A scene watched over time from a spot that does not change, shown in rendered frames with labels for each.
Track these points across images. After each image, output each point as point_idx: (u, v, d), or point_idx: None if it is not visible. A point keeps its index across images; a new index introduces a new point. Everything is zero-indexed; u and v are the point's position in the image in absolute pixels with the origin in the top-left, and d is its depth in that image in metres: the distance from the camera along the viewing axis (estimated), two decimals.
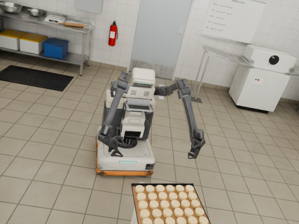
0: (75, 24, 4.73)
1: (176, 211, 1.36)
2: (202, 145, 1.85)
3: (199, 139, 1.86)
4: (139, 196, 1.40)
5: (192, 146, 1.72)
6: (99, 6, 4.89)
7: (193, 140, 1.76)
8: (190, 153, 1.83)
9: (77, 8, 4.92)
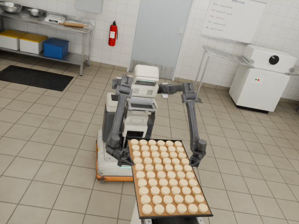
0: (75, 24, 4.73)
1: (165, 160, 1.58)
2: (202, 157, 1.72)
3: (200, 150, 1.72)
4: (134, 147, 1.63)
5: (189, 165, 1.62)
6: (99, 6, 4.89)
7: (191, 157, 1.66)
8: (191, 160, 1.68)
9: (77, 8, 4.92)
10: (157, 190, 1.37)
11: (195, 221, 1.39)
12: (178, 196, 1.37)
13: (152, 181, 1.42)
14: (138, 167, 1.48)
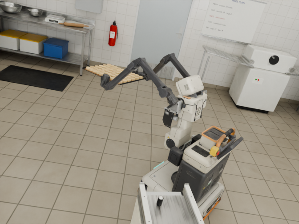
0: (75, 24, 4.73)
1: (118, 74, 2.73)
2: None
3: None
4: (137, 74, 2.80)
5: None
6: (99, 6, 4.89)
7: None
8: None
9: (77, 8, 4.92)
10: (110, 67, 2.92)
11: (195, 221, 1.39)
12: (100, 67, 2.86)
13: (115, 68, 2.90)
14: None
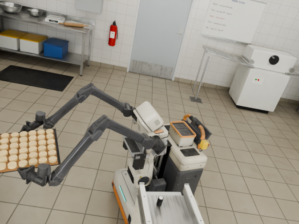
0: (75, 24, 4.73)
1: (22, 148, 1.64)
2: (34, 181, 1.45)
3: None
4: (40, 130, 1.83)
5: (18, 167, 1.51)
6: (99, 6, 4.89)
7: (28, 166, 1.51)
8: None
9: (77, 8, 4.92)
10: None
11: (195, 221, 1.39)
12: None
13: None
14: (13, 133, 1.76)
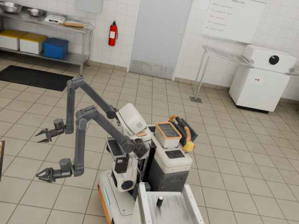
0: (75, 24, 4.73)
1: None
2: (62, 177, 1.58)
3: None
4: None
5: (39, 178, 1.60)
6: (99, 6, 4.89)
7: (49, 182, 1.61)
8: (47, 176, 1.55)
9: (77, 8, 4.92)
10: None
11: (195, 221, 1.39)
12: None
13: None
14: None
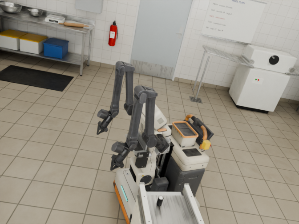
0: (75, 24, 4.73)
1: None
2: (125, 156, 1.71)
3: None
4: None
5: (111, 169, 1.77)
6: (99, 6, 4.89)
7: None
8: None
9: (77, 8, 4.92)
10: None
11: (195, 221, 1.39)
12: None
13: None
14: None
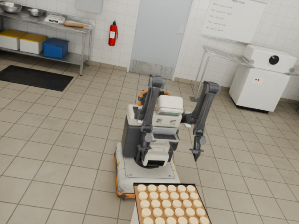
0: (75, 24, 4.73)
1: None
2: None
3: None
4: None
5: (195, 161, 2.04)
6: (99, 6, 4.89)
7: (192, 153, 2.06)
8: None
9: (77, 8, 4.92)
10: None
11: None
12: None
13: None
14: None
